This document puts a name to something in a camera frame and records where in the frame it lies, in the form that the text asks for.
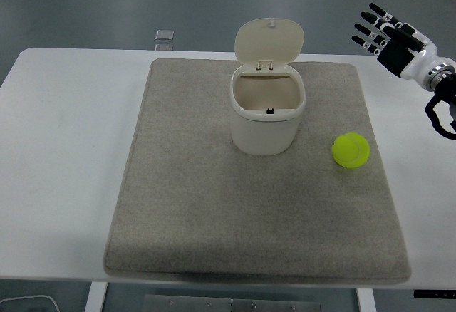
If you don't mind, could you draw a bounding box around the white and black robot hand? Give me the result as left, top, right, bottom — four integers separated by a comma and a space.
351, 2, 440, 83

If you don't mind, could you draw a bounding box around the yellow-green tennis ball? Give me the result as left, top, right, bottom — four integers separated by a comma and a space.
331, 132, 371, 169

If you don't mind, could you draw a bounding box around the cream bin with hinged lid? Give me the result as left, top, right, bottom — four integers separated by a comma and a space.
229, 18, 306, 156

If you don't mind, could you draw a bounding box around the black table control panel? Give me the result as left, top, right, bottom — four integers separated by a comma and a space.
413, 289, 456, 298

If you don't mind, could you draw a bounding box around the beige felt mat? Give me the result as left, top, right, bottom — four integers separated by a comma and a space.
102, 58, 413, 285

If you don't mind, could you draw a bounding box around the white table leg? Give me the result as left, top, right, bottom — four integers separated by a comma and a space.
356, 287, 375, 312
84, 281, 108, 312

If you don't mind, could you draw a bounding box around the grey metal plate with screws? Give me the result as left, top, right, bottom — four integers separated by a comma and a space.
142, 293, 323, 312

